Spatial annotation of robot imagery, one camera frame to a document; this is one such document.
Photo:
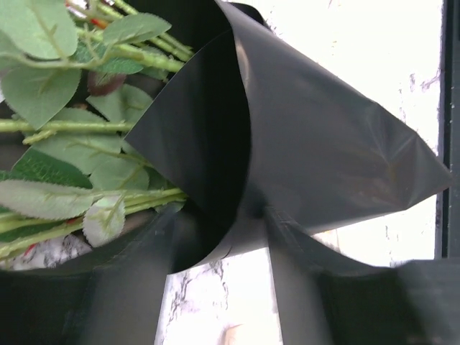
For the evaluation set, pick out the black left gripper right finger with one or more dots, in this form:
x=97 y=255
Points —
x=324 y=297

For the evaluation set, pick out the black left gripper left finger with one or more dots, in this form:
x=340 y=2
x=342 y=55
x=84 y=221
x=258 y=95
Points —
x=112 y=295

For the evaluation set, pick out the black wrapping paper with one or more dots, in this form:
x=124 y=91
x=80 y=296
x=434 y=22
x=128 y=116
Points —
x=249 y=123

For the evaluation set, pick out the salmon pink flower stem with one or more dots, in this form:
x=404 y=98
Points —
x=43 y=198

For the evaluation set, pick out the light pink flower stem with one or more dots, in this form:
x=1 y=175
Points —
x=81 y=149

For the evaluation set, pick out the white flower stem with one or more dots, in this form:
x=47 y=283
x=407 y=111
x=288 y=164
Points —
x=40 y=36

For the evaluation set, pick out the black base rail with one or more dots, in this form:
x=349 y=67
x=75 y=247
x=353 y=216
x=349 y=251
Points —
x=447 y=204

